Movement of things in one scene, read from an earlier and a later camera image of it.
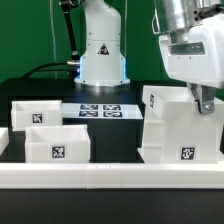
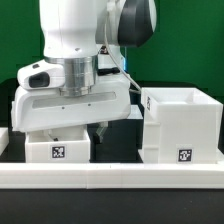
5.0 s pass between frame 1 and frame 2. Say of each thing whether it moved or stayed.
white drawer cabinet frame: stayed
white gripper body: moved
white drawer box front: stayed
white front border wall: stayed
